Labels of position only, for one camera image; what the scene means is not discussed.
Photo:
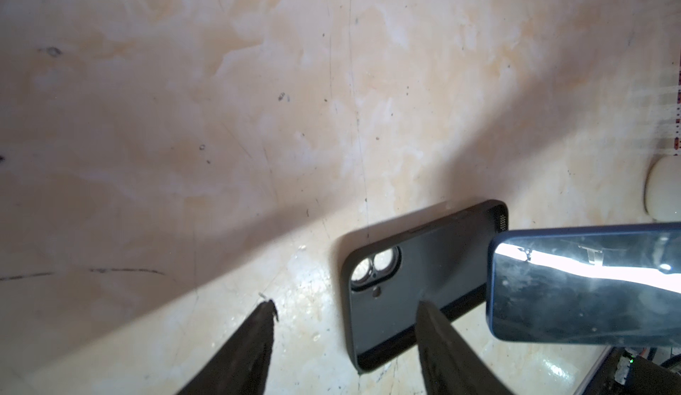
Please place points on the blue phone black screen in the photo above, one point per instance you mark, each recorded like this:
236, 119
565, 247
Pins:
589, 285

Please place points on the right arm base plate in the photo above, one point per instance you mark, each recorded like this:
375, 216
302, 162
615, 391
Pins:
634, 371

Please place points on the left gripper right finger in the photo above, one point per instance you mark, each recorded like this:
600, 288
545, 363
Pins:
448, 363

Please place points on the black phone case top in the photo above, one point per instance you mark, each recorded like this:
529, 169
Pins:
444, 262

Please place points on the white mug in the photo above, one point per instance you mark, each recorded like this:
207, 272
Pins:
662, 191

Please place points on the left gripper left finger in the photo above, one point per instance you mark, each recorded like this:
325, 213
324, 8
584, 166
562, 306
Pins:
241, 365

